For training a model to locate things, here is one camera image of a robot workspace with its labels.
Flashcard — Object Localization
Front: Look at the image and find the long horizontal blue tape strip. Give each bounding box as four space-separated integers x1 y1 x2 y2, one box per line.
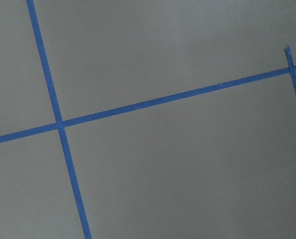
0 68 290 143

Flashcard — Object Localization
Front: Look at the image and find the blue tape strip left crossing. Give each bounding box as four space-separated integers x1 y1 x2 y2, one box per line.
26 0 92 239

